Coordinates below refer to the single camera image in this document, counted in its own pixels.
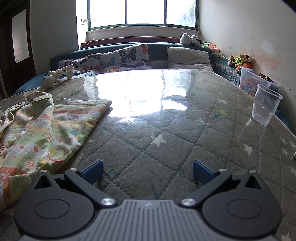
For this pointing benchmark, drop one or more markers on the dark wooden glass-panel door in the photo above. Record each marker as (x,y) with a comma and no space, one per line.
(9,46)

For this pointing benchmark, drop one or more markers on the pink plush flower toy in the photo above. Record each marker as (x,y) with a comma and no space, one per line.
(212,47)

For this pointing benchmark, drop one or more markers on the green framed window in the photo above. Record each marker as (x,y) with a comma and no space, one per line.
(143,11)

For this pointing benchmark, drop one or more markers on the brown plush bear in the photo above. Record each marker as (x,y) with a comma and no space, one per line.
(246,60)

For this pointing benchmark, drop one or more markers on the white pillow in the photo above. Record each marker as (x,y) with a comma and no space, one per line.
(187,58)

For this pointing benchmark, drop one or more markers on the teal sofa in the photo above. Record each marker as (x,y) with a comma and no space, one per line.
(157,53)

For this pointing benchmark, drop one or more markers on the black and white plush toy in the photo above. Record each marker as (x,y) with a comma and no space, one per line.
(188,38)

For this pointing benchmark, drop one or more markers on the colourful striped child's garment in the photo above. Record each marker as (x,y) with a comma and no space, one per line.
(46,139)

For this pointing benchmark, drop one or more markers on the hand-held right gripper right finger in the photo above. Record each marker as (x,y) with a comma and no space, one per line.
(202,172)

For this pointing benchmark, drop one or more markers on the green plush toy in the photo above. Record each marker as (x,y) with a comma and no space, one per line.
(238,62)

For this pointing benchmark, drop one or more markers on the grey quilted star mat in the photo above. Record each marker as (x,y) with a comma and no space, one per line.
(161,148)

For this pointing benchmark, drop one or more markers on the clear plastic cup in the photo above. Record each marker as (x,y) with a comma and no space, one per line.
(264,106)

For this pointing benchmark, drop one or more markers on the beige plush rabbit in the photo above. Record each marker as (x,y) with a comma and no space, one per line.
(49,80)

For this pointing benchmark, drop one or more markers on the brown wooden ledge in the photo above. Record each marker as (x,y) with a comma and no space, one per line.
(129,41)

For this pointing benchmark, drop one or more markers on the butterfly print cushion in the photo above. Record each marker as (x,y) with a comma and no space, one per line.
(127,58)
(81,62)

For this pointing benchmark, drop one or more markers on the clear plastic storage box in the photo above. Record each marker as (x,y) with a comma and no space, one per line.
(248,80)

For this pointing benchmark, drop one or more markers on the small brown plush toy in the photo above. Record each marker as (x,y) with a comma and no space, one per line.
(231,59)

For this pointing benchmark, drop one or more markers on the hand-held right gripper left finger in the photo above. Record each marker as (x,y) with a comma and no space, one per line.
(93,172)

